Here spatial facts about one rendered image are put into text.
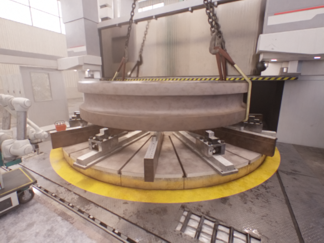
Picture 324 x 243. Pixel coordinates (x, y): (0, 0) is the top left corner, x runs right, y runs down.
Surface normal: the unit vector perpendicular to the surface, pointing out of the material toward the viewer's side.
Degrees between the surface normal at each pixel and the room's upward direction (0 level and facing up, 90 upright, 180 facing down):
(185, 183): 90
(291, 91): 90
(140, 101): 90
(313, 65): 90
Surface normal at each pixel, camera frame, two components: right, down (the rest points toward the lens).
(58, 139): 0.65, 0.15
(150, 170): -0.08, 0.20
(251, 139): -0.76, 0.13
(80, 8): -0.47, 0.18
